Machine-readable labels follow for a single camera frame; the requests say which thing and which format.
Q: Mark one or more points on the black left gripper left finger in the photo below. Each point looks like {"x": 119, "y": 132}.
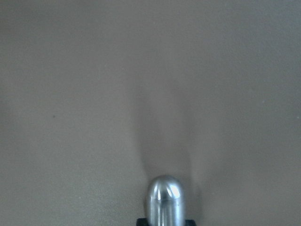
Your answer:
{"x": 141, "y": 222}

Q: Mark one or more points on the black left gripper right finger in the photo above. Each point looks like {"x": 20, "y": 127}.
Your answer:
{"x": 190, "y": 222}

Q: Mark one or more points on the steel muddler black tip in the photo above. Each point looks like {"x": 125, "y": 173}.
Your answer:
{"x": 165, "y": 202}

